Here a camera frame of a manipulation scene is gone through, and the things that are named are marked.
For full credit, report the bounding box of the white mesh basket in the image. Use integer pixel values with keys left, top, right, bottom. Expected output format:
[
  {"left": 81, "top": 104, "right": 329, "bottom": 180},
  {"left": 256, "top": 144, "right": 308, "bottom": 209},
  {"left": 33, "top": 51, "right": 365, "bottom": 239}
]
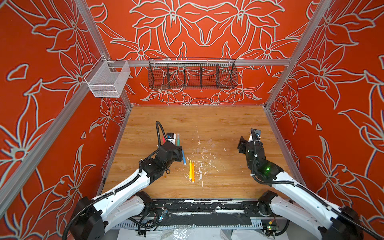
[{"left": 85, "top": 55, "right": 131, "bottom": 98}]

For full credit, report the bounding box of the aluminium frame rail left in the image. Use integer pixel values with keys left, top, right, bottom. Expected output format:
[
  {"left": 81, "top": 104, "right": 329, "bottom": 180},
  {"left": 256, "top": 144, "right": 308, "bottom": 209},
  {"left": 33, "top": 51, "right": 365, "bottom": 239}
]
[{"left": 0, "top": 0, "right": 133, "bottom": 217}]

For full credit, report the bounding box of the orange marker pen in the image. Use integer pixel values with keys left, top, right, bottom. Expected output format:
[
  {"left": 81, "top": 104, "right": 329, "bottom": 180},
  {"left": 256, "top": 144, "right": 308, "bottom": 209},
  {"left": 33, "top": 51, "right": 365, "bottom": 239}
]
[{"left": 191, "top": 162, "right": 195, "bottom": 183}]

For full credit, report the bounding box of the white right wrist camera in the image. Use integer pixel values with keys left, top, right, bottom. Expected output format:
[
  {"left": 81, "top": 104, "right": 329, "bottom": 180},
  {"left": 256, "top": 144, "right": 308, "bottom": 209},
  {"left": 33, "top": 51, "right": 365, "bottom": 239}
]
[{"left": 251, "top": 129, "right": 261, "bottom": 142}]

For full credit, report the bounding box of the yellow marker pen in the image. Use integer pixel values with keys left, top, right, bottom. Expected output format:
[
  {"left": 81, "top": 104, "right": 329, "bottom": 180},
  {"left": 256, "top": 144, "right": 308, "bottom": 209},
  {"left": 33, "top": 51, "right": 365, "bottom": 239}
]
[{"left": 189, "top": 160, "right": 192, "bottom": 180}]

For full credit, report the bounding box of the aluminium frame rail back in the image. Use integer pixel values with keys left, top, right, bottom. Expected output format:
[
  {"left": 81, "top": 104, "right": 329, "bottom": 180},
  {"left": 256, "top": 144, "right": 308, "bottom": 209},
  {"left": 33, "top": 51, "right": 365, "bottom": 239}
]
[{"left": 106, "top": 59, "right": 291, "bottom": 68}]

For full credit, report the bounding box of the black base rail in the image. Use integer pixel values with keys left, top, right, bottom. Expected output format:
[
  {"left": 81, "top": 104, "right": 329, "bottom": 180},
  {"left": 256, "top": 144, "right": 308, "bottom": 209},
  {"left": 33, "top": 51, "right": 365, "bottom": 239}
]
[{"left": 110, "top": 198, "right": 286, "bottom": 230}]

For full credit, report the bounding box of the black wire basket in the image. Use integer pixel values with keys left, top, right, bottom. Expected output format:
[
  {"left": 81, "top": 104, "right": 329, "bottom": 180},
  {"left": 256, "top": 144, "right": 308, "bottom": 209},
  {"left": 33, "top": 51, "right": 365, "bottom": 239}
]
[{"left": 148, "top": 57, "right": 238, "bottom": 90}]

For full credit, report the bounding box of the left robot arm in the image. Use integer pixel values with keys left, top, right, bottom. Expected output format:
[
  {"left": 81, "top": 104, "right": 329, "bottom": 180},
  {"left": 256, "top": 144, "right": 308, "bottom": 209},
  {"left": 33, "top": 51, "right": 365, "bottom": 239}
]
[{"left": 62, "top": 122, "right": 183, "bottom": 240}]

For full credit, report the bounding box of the blue marker pen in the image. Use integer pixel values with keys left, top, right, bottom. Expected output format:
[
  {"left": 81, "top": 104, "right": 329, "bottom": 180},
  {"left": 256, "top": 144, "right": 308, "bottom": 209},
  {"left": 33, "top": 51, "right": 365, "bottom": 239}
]
[{"left": 182, "top": 150, "right": 187, "bottom": 165}]

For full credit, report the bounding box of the aluminium frame rail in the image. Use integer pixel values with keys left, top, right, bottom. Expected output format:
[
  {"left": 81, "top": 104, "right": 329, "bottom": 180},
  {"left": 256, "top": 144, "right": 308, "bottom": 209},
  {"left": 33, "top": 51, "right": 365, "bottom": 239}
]
[
  {"left": 0, "top": 0, "right": 133, "bottom": 217},
  {"left": 264, "top": 0, "right": 332, "bottom": 110},
  {"left": 106, "top": 59, "right": 291, "bottom": 68}
]

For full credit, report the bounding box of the aluminium frame rail right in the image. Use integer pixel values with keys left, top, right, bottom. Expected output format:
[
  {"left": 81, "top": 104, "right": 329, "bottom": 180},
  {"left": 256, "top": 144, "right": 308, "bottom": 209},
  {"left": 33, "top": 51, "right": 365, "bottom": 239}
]
[{"left": 264, "top": 0, "right": 332, "bottom": 110}]

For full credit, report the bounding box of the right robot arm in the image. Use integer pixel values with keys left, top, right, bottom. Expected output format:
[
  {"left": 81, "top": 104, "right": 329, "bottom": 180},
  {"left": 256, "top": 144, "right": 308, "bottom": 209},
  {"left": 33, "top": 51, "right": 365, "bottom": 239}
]
[{"left": 238, "top": 129, "right": 382, "bottom": 240}]

